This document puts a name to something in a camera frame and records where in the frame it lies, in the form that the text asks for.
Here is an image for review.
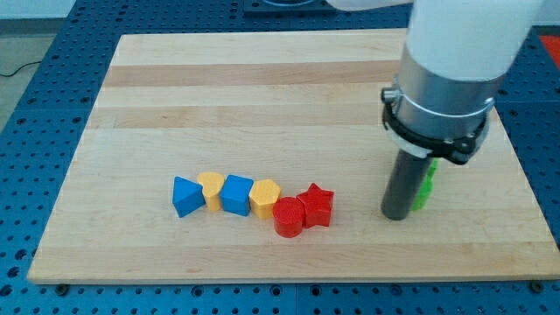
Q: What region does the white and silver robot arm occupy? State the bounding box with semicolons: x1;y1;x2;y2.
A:
381;0;543;165

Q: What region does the wooden board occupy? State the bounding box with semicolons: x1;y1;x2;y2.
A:
27;29;559;284

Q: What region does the yellow hexagon block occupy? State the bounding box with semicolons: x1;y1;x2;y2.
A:
248;178;282;220

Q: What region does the red cylinder block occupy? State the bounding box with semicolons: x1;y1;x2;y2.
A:
273;197;305;238

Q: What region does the red star block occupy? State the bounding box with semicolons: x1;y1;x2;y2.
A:
297;183;334;228

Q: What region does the blue square block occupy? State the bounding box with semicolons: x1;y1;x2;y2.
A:
220;174;254;216

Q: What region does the yellow heart block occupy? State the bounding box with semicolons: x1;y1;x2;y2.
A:
197;171;225;212

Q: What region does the blue triangle block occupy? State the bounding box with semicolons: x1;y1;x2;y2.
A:
171;177;206;218

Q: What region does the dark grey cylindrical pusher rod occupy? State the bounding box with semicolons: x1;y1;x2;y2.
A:
381;150;432;221

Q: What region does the green block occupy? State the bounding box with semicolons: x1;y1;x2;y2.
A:
412;159;438;211

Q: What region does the red object at edge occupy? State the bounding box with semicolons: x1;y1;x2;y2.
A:
539;35;560;68

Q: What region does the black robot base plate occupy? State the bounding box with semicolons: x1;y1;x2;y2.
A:
241;0;336;16

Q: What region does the black cable on floor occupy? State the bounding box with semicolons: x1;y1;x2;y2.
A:
0;59;43;79

